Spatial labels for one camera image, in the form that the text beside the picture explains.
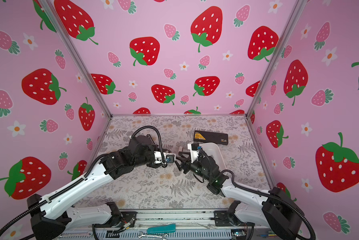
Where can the teal handled tool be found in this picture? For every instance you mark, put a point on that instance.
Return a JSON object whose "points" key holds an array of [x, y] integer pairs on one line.
{"points": [[171, 228]]}

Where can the silver wrench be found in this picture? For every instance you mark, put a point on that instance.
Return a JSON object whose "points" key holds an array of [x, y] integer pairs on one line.
{"points": [[156, 236]]}

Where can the white plastic tray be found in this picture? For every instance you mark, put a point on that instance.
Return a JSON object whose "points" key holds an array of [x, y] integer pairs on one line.
{"points": [[213, 150]]}

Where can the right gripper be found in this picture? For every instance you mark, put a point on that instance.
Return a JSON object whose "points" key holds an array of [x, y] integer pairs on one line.
{"points": [[189, 161]]}

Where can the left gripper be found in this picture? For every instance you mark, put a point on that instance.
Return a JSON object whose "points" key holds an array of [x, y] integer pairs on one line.
{"points": [[154, 164]]}

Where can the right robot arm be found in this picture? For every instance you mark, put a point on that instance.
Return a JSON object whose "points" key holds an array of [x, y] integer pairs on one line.
{"points": [[269, 208]]}

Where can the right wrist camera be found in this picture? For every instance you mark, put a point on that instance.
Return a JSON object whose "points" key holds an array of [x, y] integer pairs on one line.
{"points": [[195, 146]]}

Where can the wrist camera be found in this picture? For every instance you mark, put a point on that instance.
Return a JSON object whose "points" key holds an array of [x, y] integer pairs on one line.
{"points": [[170, 158], [195, 146]]}

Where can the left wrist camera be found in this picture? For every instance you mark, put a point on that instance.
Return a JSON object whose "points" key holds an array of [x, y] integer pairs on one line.
{"points": [[170, 158]]}

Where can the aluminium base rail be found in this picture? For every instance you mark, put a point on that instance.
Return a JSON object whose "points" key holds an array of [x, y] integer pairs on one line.
{"points": [[184, 224]]}

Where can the black staple box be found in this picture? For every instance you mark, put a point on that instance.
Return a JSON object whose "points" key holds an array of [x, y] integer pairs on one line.
{"points": [[211, 137]]}

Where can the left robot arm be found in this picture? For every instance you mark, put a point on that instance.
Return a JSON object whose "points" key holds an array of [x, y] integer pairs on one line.
{"points": [[52, 214]]}

